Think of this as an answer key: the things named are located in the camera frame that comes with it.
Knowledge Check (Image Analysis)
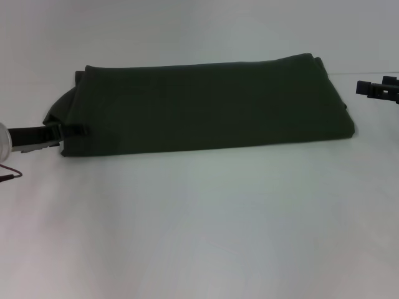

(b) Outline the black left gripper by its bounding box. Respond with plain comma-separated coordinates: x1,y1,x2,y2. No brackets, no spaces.
7,123,90,154

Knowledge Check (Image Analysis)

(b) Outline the dark green t-shirt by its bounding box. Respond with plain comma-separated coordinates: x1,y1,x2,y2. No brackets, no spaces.
42,52,357,158

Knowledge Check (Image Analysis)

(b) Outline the left wrist cable with plug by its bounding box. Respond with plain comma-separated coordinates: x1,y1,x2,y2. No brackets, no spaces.
0,164,24,183

